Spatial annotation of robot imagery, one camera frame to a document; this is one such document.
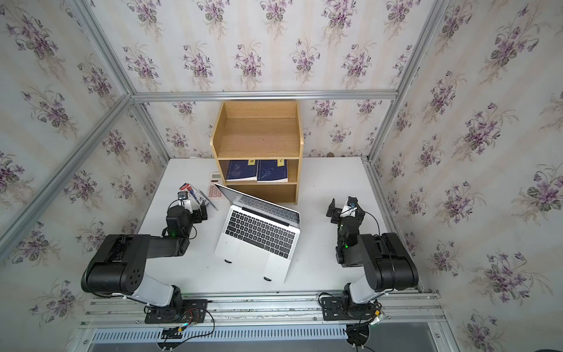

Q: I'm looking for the silver laptop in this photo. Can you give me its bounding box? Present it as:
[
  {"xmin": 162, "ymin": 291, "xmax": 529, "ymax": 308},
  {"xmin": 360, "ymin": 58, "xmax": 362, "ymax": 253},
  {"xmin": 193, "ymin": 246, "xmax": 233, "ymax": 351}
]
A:
[{"xmin": 214, "ymin": 185, "xmax": 301, "ymax": 283}]

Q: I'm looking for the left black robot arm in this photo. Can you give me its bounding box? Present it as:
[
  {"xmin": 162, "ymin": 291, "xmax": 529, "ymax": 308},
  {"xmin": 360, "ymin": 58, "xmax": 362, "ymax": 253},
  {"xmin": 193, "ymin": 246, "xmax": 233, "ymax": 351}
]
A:
[{"xmin": 81, "ymin": 200, "xmax": 208, "ymax": 309}]

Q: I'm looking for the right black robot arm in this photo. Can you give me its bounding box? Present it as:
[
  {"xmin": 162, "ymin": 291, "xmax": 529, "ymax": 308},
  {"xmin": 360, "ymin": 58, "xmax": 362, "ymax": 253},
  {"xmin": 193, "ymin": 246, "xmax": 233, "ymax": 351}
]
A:
[{"xmin": 326, "ymin": 197, "xmax": 419, "ymax": 308}]

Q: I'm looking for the black laptop stand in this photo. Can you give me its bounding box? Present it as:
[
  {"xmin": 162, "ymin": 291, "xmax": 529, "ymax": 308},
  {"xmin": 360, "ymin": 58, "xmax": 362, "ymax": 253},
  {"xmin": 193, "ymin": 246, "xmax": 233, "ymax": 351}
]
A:
[{"xmin": 224, "ymin": 260, "xmax": 272, "ymax": 282}]

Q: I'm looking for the pink calculator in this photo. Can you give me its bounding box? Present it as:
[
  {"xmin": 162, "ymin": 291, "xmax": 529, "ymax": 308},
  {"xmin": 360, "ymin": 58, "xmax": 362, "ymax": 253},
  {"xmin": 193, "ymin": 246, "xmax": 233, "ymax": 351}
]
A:
[{"xmin": 208, "ymin": 172, "xmax": 224, "ymax": 199}]

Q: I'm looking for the dark blue book left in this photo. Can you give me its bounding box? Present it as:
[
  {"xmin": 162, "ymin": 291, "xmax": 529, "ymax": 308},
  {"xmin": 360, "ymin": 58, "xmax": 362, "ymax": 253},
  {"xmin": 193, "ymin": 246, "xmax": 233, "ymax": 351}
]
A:
[{"xmin": 226, "ymin": 160, "xmax": 258, "ymax": 182}]

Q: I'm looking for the dark blue book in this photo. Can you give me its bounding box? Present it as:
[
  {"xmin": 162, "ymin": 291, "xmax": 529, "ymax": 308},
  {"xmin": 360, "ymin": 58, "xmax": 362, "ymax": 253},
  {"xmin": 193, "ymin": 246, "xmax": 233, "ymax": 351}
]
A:
[
  {"xmin": 226, "ymin": 160, "xmax": 258, "ymax": 182},
  {"xmin": 257, "ymin": 159, "xmax": 289, "ymax": 183}
]

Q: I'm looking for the dark blue book right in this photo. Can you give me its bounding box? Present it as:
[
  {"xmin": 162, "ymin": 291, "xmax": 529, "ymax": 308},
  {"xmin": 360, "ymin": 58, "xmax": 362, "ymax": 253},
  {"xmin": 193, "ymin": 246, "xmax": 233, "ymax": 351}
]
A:
[{"xmin": 257, "ymin": 159, "xmax": 289, "ymax": 183}]

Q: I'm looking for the wooden shelf unit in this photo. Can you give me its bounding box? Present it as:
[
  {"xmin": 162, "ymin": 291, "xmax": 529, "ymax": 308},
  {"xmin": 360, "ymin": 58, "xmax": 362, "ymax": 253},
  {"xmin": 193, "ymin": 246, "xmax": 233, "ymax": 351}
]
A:
[{"xmin": 210, "ymin": 100, "xmax": 304, "ymax": 204}]

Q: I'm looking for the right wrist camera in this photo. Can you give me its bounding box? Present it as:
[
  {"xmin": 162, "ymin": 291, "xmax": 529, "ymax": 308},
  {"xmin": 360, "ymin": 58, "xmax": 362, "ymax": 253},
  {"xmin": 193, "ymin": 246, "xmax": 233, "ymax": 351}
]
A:
[{"xmin": 342, "ymin": 197, "xmax": 358, "ymax": 214}]

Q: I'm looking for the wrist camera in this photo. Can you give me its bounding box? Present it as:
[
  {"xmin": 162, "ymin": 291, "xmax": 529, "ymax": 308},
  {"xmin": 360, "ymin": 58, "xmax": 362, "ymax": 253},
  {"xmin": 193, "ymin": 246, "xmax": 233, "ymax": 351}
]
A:
[
  {"xmin": 342, "ymin": 197, "xmax": 358, "ymax": 214},
  {"xmin": 177, "ymin": 191, "xmax": 193, "ymax": 212}
]

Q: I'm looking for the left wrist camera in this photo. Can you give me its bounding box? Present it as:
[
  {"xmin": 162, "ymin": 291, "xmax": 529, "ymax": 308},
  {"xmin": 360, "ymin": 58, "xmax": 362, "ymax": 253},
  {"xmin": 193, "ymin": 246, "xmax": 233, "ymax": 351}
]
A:
[{"xmin": 177, "ymin": 191, "xmax": 193, "ymax": 212}]

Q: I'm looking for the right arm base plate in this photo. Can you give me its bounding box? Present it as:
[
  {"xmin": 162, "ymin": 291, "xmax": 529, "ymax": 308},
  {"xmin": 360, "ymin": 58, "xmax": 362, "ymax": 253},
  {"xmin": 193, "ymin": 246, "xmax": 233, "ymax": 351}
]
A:
[{"xmin": 318, "ymin": 295, "xmax": 382, "ymax": 323}]

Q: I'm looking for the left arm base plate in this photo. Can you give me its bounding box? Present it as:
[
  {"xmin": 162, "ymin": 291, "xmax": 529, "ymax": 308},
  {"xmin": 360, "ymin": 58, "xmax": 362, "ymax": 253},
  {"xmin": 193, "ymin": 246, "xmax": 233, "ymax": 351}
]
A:
[{"xmin": 145, "ymin": 299, "xmax": 208, "ymax": 324}]

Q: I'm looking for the aluminium mounting rail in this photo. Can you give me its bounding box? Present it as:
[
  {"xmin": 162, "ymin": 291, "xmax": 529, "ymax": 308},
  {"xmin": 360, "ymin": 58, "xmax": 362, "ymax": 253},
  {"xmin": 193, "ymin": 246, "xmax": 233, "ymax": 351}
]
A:
[{"xmin": 78, "ymin": 290, "xmax": 447, "ymax": 329}]

